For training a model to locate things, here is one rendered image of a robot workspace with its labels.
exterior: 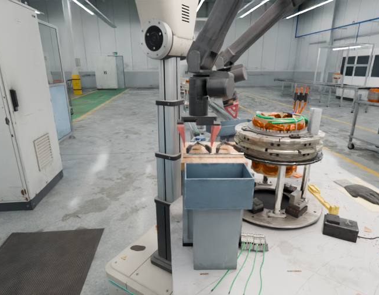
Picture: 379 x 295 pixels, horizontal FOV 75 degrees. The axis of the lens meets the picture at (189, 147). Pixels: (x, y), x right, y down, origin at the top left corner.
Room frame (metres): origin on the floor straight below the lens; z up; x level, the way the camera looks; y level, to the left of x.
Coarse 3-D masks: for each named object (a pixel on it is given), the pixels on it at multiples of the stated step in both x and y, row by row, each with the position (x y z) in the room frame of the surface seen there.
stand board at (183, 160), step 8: (208, 144) 0.82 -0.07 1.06; (216, 144) 0.82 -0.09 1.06; (184, 152) 0.73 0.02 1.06; (192, 152) 0.73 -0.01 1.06; (200, 152) 0.73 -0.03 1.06; (208, 152) 0.73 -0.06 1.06; (224, 152) 0.73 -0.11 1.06; (232, 152) 0.73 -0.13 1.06; (184, 160) 0.66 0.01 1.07; (192, 160) 0.66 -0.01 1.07; (200, 160) 0.66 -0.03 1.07; (208, 160) 0.66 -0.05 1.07; (216, 160) 0.66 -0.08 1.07; (224, 160) 0.66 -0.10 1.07; (232, 160) 0.66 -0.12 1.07; (240, 160) 0.66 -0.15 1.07; (184, 168) 0.64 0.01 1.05
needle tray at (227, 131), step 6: (234, 120) 1.24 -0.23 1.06; (240, 120) 1.25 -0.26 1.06; (246, 120) 1.27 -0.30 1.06; (210, 126) 1.13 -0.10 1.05; (222, 126) 1.09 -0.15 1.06; (228, 126) 1.10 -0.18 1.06; (234, 126) 1.11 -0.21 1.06; (210, 132) 1.13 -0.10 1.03; (222, 132) 1.09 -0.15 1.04; (228, 132) 1.10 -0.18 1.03; (234, 132) 1.11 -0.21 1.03; (222, 138) 1.17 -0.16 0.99; (228, 138) 1.12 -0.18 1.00
